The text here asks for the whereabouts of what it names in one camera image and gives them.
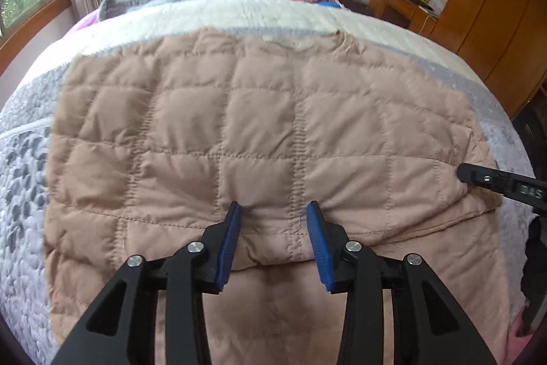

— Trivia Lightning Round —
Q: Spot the black nightstand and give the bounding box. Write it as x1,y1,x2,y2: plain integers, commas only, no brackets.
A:
337,0,375,17

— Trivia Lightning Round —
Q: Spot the wooden wardrobe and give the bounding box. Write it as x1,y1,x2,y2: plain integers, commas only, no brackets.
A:
410,0,546,117

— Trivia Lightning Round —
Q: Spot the tan quilted jacket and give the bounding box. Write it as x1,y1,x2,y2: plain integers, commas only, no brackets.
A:
44,30,510,364

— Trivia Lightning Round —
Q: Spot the wooden desk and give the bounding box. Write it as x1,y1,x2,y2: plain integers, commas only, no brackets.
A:
369,0,437,38

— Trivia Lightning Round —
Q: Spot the grey patterned quilt bedspread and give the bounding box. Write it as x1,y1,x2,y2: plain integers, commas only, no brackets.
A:
1,0,532,364

